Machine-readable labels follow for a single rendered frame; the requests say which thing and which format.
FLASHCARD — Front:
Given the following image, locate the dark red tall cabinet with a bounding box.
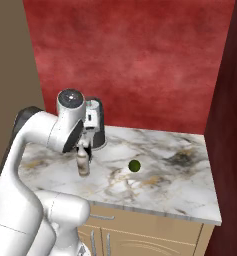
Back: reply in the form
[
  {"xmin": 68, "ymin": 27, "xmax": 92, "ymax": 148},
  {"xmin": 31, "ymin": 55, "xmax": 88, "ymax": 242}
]
[{"xmin": 203, "ymin": 0, "xmax": 237, "ymax": 256}]

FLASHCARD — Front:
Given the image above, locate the green lime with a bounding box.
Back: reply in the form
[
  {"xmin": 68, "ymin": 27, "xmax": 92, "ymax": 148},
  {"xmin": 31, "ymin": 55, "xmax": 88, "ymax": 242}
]
[{"xmin": 128, "ymin": 159, "xmax": 142, "ymax": 173}]

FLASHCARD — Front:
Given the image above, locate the wide beige cupboard door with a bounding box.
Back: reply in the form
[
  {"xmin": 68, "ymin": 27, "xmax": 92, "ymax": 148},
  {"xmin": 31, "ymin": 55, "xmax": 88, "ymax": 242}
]
[{"xmin": 101, "ymin": 227, "xmax": 200, "ymax": 256}]

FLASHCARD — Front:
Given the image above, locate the beige drawer front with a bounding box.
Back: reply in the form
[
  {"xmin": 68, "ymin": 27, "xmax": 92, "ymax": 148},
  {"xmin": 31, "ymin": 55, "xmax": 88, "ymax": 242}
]
[{"xmin": 85, "ymin": 203, "xmax": 205, "ymax": 247}]

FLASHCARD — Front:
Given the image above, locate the narrow beige cupboard door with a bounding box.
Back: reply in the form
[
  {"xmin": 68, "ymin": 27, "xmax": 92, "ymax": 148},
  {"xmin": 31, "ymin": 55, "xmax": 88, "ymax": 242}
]
[{"xmin": 77, "ymin": 224, "xmax": 103, "ymax": 256}]

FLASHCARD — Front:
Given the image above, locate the pale liquor bottle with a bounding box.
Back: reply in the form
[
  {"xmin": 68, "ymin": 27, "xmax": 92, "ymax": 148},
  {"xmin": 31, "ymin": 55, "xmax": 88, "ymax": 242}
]
[{"xmin": 75, "ymin": 145, "xmax": 91, "ymax": 178}]

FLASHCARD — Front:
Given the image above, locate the silver drawer handle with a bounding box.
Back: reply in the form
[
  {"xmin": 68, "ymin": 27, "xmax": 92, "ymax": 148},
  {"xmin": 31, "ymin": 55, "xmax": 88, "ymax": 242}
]
[{"xmin": 89, "ymin": 213, "xmax": 116, "ymax": 222}]

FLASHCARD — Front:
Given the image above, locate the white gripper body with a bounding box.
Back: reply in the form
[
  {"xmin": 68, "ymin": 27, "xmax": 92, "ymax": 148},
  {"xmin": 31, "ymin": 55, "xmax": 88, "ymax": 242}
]
[{"xmin": 77, "ymin": 127, "xmax": 95, "ymax": 150}]

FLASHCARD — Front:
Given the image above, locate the silver cupboard door handle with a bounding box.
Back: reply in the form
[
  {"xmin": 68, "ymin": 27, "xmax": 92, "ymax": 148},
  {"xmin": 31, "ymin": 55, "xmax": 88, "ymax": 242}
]
[
  {"xmin": 105, "ymin": 233, "xmax": 112, "ymax": 256},
  {"xmin": 90, "ymin": 229, "xmax": 97, "ymax": 256}
]

